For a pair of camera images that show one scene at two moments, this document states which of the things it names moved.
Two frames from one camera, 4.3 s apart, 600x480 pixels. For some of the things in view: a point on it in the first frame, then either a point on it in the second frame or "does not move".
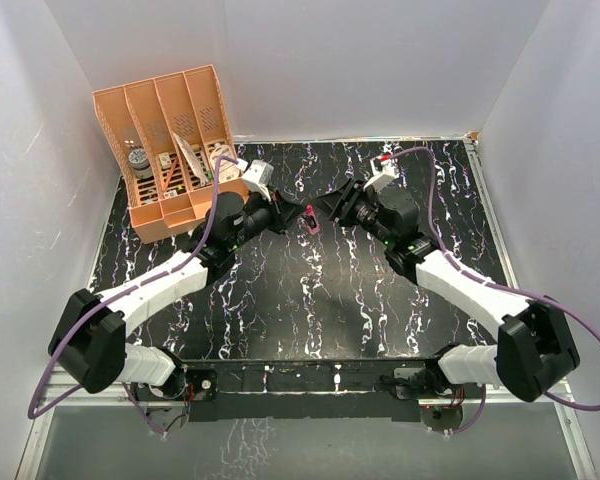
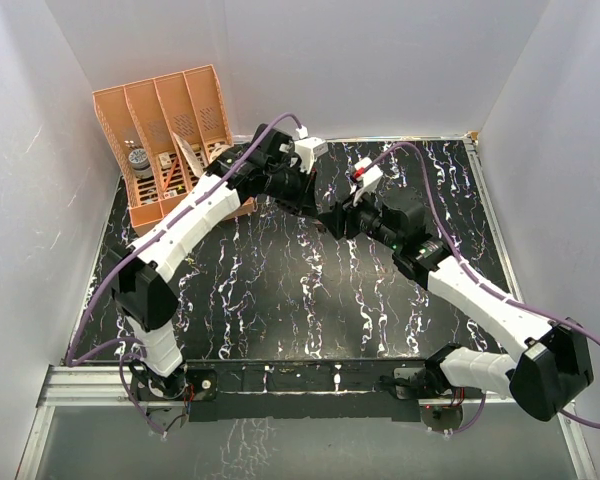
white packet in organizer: x=193 y=159 does not move
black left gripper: x=282 y=213 → x=305 y=201
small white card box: x=165 y=160 does not move
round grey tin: x=140 y=162 does not move
